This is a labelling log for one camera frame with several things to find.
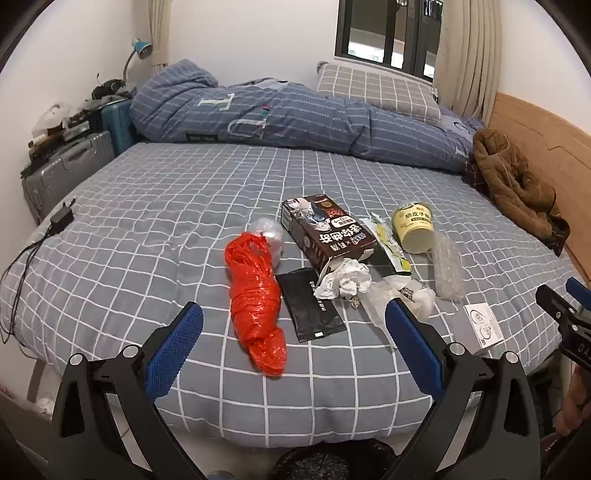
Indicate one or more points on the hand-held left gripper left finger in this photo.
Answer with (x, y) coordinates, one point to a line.
(178, 350)

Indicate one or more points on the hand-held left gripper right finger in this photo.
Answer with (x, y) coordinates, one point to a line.
(411, 332)

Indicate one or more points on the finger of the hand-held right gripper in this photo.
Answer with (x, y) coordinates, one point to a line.
(577, 287)
(551, 300)

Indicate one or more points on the white tissue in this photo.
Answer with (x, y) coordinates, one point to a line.
(346, 277)

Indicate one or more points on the orange plastic bag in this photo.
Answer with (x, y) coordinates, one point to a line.
(254, 295)

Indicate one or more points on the white and yellow snack wrapper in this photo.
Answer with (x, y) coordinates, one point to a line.
(388, 240)

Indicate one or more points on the brown printed carton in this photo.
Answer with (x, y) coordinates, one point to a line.
(323, 230)

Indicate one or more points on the trash bin with black bag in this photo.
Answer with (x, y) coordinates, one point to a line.
(323, 466)

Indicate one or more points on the person's right hand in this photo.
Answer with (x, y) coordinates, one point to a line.
(575, 406)

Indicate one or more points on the white plastic bag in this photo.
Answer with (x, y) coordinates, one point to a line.
(411, 290)

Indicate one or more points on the small white card box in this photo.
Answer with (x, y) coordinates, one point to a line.
(482, 323)

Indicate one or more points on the yellow paper cup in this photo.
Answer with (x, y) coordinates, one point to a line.
(415, 230)

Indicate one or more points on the black foil packet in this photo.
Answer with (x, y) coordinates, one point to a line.
(309, 304)

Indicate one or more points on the brown padded jacket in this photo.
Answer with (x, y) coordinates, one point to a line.
(508, 180)

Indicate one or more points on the bed with grey checked sheet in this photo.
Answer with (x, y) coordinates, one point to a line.
(161, 207)

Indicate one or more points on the wooden headboard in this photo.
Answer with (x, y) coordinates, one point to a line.
(554, 138)

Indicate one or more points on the clear plastic dome lid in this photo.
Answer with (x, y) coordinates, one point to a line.
(270, 230)

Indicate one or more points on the black power adapter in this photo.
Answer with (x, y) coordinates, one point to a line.
(62, 217)

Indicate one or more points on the grey suitcase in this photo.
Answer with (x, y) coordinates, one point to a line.
(64, 170)

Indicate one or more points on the teal suitcase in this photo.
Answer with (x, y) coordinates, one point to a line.
(117, 124)

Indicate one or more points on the grey checked pillow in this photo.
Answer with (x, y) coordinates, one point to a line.
(378, 90)

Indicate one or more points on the black electronics stack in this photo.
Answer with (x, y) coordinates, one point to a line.
(78, 122)

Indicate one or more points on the blue checked quilt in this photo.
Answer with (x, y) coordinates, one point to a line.
(277, 120)

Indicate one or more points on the beige curtain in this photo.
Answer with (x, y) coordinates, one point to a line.
(475, 55)
(161, 27)

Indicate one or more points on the white plastic appliance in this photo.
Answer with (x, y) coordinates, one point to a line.
(51, 115)

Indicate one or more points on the dark clutter pile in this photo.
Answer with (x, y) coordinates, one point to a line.
(108, 87)

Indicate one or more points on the dark framed window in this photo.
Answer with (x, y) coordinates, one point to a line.
(369, 32)

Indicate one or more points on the blue desk lamp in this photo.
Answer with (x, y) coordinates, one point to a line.
(142, 47)

